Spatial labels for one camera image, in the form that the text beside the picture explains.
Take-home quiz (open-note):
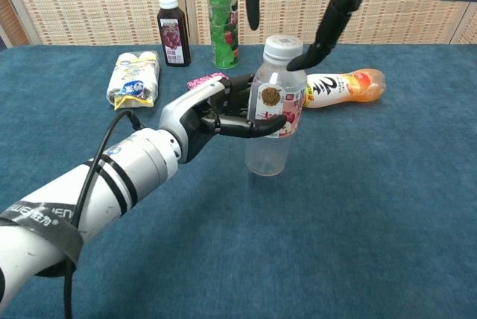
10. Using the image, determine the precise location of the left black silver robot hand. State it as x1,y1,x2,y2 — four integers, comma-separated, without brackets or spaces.
158,74,288,165

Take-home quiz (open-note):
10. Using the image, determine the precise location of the clear water bottle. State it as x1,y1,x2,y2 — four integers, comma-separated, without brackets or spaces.
244,34,307,177

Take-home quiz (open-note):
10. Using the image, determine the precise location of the dark grape juice bottle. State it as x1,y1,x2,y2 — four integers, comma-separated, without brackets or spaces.
156,0,192,68

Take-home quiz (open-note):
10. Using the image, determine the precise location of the orange juice bottle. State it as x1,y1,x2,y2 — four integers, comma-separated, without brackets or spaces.
303,68,387,110

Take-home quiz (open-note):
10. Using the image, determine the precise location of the pink patterned packet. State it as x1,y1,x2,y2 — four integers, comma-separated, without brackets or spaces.
186,71,228,91

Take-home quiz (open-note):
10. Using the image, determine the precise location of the white yellow snack pack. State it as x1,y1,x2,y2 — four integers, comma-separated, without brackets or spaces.
106,50,161,111

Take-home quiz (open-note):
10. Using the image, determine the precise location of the woven bamboo screen panel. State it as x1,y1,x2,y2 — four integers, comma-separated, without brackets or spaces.
188,0,338,46
337,0,470,45
451,0,477,45
0,0,186,46

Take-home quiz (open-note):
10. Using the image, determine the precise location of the green chips can red lid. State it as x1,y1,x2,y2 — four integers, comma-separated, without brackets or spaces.
206,0,239,70

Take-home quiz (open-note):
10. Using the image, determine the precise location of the blue felt table mat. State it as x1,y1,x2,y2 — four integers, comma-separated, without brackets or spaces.
0,43,477,319

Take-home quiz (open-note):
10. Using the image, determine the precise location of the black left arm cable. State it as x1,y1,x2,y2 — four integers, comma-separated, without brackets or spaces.
63,109,145,319

